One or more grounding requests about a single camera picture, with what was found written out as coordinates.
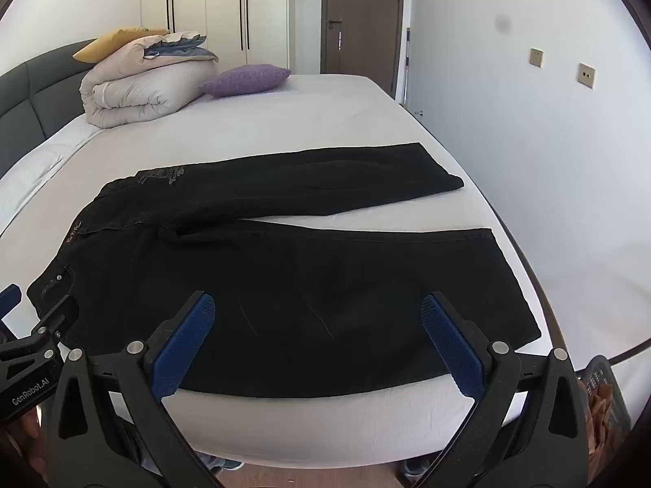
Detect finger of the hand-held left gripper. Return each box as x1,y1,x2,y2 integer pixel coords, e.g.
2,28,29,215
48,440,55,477
29,298,81,347
0,283,23,339

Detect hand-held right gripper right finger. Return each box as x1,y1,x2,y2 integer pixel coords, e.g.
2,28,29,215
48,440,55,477
420,291,608,488

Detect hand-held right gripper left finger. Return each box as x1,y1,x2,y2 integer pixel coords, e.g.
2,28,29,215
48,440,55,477
46,291,227,488

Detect black pants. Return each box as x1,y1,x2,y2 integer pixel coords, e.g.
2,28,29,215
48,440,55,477
26,142,542,400

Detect black mesh basket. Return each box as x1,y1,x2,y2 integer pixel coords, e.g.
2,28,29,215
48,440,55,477
580,356,634,468

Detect grey padded headboard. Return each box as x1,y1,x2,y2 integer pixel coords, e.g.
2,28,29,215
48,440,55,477
0,39,100,163

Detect folded beige duvet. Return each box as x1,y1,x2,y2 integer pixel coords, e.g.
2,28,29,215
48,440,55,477
80,30,221,129

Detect white bed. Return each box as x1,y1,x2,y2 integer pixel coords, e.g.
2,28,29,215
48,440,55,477
0,74,649,473

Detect purple pillow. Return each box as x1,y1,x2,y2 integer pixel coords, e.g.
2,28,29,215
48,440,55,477
198,64,292,98

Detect yellow pillow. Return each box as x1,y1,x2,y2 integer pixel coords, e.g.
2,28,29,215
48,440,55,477
72,28,168,64

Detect folded blue cloth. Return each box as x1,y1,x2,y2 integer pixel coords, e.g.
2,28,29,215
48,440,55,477
144,35,219,63

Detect white wardrobe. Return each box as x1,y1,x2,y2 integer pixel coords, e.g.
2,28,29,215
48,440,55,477
140,0,322,76

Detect brown door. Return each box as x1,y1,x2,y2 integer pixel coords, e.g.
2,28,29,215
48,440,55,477
321,0,408,98

